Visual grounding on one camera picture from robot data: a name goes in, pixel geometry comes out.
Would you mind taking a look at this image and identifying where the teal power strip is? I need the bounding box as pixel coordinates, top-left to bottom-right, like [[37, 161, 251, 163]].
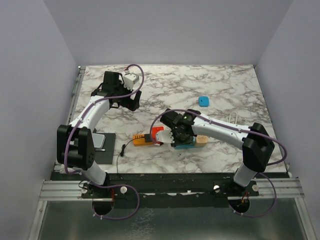
[[174, 143, 196, 150]]

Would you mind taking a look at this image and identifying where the beige cube socket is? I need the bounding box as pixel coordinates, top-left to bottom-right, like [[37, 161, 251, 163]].
[[194, 135, 208, 148]]

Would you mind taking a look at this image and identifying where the red cube socket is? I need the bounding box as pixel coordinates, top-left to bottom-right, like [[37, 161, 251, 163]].
[[151, 126, 165, 146]]

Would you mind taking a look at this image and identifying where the black charger with cable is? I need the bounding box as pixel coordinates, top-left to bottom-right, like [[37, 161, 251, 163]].
[[116, 134, 153, 175]]

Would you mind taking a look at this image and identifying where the orange power strip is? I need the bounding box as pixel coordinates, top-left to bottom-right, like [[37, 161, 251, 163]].
[[132, 133, 154, 147]]

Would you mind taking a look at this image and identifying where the blue cube socket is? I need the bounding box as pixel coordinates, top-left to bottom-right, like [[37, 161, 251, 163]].
[[196, 96, 210, 108]]

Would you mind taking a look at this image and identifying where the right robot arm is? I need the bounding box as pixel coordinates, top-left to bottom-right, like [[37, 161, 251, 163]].
[[155, 108, 275, 196]]

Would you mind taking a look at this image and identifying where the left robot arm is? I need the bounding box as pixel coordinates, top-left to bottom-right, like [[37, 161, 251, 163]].
[[56, 70, 144, 198]]

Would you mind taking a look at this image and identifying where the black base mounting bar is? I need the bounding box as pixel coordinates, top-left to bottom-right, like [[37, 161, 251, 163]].
[[51, 173, 259, 209]]

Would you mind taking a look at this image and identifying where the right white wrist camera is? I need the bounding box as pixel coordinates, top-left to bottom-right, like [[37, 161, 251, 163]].
[[155, 130, 175, 145]]

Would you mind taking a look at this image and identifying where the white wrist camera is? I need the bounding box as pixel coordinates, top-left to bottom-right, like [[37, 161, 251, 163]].
[[155, 130, 175, 145], [123, 70, 139, 91]]

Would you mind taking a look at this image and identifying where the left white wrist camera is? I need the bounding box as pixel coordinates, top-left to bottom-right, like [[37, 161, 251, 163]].
[[123, 70, 139, 91]]

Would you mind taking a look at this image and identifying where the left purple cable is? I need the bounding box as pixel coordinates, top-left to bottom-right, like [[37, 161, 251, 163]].
[[63, 63, 146, 221]]

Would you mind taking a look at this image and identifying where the purple cable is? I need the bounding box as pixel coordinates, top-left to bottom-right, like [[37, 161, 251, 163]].
[[149, 108, 287, 218], [63, 63, 146, 221]]

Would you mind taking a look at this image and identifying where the white teal-strip cord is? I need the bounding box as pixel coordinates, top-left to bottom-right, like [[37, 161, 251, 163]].
[[224, 111, 239, 124]]

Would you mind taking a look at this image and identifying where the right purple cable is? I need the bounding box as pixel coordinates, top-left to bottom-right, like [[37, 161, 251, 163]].
[[149, 108, 287, 218]]

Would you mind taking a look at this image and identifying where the aluminium frame rail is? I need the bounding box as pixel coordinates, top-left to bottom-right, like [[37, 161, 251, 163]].
[[39, 180, 82, 202]]

